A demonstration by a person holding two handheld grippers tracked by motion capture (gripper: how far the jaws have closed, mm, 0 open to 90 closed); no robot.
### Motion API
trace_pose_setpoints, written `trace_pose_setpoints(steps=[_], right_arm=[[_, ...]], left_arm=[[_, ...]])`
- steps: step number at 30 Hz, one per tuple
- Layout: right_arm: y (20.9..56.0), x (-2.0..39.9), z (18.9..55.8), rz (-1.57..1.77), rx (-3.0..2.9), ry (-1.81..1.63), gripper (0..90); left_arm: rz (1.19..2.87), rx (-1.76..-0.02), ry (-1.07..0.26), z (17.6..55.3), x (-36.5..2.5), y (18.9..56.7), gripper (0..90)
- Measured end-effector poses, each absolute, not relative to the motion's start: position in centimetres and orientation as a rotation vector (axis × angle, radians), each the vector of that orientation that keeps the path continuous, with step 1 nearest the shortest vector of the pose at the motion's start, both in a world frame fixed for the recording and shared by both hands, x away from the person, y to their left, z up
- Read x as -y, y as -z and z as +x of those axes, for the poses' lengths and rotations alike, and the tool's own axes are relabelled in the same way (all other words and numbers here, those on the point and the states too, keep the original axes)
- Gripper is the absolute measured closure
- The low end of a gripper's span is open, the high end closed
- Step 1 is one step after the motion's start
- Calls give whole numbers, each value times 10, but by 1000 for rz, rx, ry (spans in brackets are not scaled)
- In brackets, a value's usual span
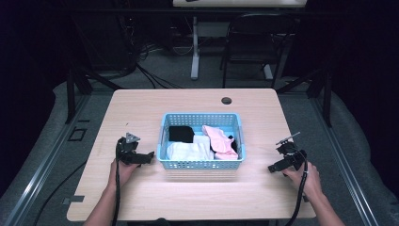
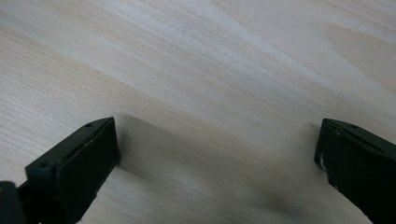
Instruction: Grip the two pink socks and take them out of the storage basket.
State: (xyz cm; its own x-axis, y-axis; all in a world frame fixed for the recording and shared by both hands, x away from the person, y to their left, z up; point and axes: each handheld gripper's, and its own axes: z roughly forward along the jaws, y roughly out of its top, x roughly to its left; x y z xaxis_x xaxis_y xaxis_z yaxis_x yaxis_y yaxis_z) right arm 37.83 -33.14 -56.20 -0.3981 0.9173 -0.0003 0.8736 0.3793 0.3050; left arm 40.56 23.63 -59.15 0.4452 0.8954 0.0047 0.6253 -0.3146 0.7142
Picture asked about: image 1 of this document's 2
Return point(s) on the pink sock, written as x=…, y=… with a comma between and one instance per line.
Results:
x=221, y=142

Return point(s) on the person's right hand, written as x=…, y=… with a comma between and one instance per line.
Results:
x=309, y=180

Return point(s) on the metal floor rail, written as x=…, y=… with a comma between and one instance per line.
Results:
x=44, y=163
x=345, y=163

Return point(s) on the black metal stand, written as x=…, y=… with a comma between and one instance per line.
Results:
x=78, y=84
x=320, y=91

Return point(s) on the white sock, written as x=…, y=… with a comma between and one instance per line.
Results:
x=188, y=151

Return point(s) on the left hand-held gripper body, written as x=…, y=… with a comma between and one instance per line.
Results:
x=125, y=150

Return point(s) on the white background desk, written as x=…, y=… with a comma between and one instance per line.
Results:
x=219, y=3

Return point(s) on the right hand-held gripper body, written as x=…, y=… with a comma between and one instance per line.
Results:
x=295, y=157

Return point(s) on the black sock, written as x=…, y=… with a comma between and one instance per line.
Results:
x=181, y=134

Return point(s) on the person's left hand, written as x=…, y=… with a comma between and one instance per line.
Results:
x=123, y=174

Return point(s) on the black folding chair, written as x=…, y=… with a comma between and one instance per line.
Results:
x=254, y=47

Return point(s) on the light blue plastic basket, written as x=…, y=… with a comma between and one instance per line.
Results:
x=200, y=164

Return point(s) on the grey floor tape strip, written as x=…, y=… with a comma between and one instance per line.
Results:
x=73, y=199

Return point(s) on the small dark sock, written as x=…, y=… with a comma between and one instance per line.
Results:
x=233, y=145

